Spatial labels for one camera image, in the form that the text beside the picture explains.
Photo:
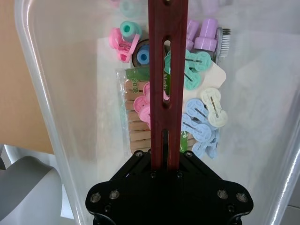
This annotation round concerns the large purple hair roller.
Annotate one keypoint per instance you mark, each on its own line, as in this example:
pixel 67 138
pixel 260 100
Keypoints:
pixel 207 35

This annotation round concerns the dark red slotted bar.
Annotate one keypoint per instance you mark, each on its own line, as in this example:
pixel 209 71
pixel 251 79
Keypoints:
pixel 155 70

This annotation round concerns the cream plastic clip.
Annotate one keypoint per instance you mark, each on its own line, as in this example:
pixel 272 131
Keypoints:
pixel 215 110

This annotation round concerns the teal hair roller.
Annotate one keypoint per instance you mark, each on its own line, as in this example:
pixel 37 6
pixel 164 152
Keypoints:
pixel 129 29

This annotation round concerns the pink plastic clip pair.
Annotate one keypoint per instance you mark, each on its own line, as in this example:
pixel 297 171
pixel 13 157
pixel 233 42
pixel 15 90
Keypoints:
pixel 141 105

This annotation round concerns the small purple hair roller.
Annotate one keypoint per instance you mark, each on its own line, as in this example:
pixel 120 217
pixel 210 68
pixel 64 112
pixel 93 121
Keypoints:
pixel 192 31

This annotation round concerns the cream sponge pad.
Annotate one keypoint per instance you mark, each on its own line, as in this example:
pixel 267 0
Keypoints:
pixel 215 75

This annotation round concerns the brown cardboard panel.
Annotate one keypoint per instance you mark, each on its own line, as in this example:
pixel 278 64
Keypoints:
pixel 21 82

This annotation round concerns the clear plastic storage bin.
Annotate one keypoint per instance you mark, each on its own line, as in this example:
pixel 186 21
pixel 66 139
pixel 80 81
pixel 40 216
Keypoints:
pixel 70 93

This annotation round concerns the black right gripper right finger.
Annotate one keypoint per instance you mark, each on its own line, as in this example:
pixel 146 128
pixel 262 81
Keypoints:
pixel 194 165

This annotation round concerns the teal plastic clip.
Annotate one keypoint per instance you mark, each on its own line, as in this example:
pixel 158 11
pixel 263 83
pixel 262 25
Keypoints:
pixel 199 61
pixel 192 79

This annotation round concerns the blue hair roller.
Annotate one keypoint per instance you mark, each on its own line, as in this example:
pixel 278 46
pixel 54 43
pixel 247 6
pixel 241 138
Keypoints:
pixel 143 56

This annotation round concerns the grey bristle brush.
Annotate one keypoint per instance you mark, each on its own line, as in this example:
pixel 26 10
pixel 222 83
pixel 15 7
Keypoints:
pixel 222 44

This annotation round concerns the blue plastic clip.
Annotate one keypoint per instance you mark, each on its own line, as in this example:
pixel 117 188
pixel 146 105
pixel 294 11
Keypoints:
pixel 211 147
pixel 195 110
pixel 199 132

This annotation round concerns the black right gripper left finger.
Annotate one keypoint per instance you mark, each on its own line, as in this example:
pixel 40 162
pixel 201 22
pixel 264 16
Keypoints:
pixel 138 164

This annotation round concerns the bag of wooden clothespins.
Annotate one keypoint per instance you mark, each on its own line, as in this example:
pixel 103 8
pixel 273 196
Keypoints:
pixel 136 136

